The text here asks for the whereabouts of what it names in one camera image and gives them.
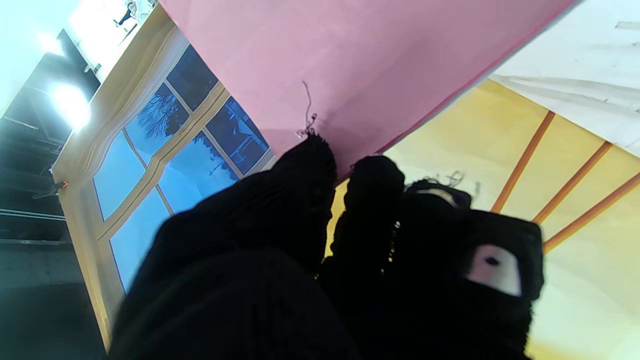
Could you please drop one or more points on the pink document folder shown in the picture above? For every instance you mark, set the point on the pink document folder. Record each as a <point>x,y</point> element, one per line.
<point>350,70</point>

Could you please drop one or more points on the floor lamp with wooden legs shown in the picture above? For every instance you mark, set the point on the floor lamp with wooden legs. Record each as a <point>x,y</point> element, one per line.
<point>565,185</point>

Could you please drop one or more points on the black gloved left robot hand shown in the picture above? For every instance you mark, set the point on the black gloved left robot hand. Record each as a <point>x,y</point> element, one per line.
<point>300,280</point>

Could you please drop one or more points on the white framed window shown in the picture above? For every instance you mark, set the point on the white framed window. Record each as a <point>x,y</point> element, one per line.
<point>165,165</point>

